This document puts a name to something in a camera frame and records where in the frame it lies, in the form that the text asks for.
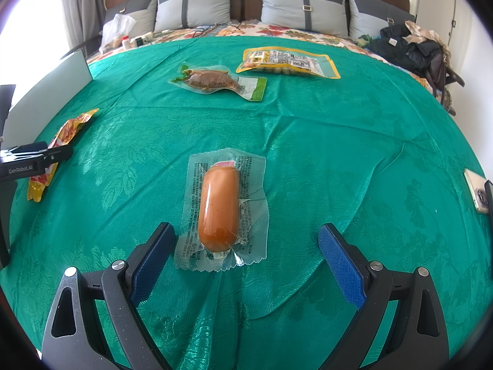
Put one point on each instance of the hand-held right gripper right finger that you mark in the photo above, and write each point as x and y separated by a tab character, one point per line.
342	266

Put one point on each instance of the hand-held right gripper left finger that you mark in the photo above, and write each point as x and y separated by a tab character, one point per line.
152	266

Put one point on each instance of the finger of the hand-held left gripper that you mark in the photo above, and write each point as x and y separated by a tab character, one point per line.
57	153

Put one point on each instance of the yellow red snack packet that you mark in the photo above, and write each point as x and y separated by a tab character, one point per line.
67	131

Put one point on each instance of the white cardboard box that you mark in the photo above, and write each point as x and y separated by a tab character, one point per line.
46	92

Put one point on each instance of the thick sausage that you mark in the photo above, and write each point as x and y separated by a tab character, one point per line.
217	208

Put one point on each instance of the green bed cloth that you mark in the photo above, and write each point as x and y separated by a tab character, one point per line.
308	142

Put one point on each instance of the small red-capped bottle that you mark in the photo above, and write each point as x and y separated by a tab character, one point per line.
126	43

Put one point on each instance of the clear plastic bag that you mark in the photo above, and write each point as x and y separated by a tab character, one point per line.
115	31

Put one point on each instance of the white power strip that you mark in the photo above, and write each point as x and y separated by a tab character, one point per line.
142	40

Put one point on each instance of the beige smartphone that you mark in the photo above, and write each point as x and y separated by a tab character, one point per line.
477	190

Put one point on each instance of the grey curtain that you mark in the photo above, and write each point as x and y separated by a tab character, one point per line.
83	0

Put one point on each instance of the grey two-tone pillow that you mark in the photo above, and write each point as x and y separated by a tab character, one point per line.
134	11
300	5
192	7
369	15

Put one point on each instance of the dried fish vacuum packet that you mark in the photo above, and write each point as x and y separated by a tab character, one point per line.
213	81

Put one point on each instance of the yellow-edged clear snack packet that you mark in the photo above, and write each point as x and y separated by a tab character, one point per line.
289	61

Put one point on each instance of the pile of dark clothes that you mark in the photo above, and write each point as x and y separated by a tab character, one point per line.
400	46

